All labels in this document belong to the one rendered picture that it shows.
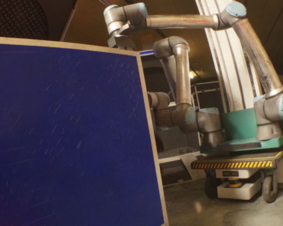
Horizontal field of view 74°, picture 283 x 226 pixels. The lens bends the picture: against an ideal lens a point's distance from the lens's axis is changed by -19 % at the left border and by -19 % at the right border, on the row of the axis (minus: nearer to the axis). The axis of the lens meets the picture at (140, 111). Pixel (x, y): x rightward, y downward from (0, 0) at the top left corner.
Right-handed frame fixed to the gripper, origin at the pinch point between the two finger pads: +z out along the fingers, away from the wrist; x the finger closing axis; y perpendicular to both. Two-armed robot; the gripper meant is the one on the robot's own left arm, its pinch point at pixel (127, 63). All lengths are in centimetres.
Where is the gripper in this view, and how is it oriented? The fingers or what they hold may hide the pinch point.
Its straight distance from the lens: 103.9
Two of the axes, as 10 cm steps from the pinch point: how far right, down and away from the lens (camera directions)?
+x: -6.9, 0.6, -7.3
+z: 2.9, 9.4, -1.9
